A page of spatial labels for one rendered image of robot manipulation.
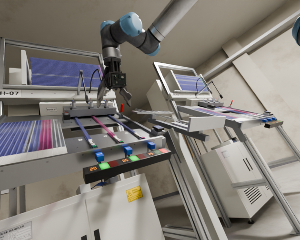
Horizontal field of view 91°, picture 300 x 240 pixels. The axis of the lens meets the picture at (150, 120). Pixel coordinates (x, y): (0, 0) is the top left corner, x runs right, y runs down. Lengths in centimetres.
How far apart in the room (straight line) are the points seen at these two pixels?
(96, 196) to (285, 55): 401
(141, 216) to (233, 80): 358
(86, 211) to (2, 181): 40
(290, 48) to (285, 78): 59
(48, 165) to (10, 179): 9
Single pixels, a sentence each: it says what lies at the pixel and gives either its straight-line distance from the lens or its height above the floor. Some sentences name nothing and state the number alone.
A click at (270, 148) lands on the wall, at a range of 377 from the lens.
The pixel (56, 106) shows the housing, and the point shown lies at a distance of 119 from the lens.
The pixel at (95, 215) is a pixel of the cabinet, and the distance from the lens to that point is 87.
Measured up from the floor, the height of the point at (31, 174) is 70.
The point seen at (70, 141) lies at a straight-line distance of 71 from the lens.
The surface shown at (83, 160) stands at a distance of 58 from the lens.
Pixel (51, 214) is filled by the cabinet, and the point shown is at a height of 58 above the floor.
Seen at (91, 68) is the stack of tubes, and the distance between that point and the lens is 148.
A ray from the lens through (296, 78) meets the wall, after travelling 399.
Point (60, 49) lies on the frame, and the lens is 168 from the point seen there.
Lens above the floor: 57
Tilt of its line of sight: 21 degrees up
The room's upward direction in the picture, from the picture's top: 21 degrees counter-clockwise
